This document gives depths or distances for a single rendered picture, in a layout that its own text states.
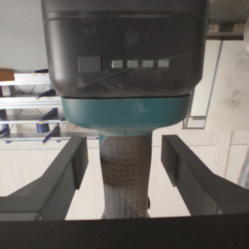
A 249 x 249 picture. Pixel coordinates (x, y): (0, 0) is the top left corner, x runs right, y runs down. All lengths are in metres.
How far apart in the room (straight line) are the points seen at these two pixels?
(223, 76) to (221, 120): 0.71
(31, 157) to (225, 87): 5.30
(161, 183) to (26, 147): 4.32
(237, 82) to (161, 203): 4.71
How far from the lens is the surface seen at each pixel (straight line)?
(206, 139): 5.81
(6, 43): 0.27
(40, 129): 4.60
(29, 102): 4.43
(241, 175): 0.46
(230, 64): 2.88
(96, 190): 6.09
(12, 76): 1.11
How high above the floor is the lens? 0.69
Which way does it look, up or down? 16 degrees up
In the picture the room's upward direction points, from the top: 179 degrees clockwise
